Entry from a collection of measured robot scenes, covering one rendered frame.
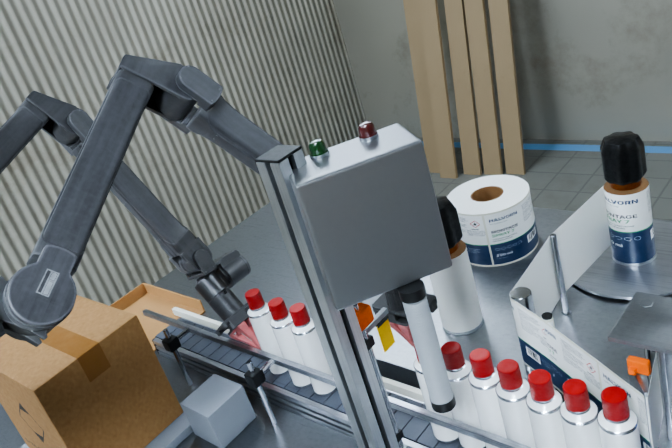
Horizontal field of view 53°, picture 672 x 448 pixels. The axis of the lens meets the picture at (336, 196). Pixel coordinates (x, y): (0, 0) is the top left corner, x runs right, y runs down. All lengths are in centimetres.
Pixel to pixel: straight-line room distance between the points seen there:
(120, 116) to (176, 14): 314
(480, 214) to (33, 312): 104
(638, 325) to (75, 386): 101
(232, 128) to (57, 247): 34
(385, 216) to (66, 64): 302
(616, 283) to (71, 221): 109
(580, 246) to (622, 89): 278
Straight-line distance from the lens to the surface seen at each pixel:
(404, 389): 134
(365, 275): 90
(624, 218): 153
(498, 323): 149
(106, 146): 99
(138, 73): 105
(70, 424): 147
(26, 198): 367
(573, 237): 148
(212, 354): 170
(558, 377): 124
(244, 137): 108
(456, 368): 113
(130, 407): 153
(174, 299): 208
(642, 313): 105
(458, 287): 141
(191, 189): 416
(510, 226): 163
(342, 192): 84
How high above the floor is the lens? 178
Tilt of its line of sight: 24 degrees down
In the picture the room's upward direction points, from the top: 17 degrees counter-clockwise
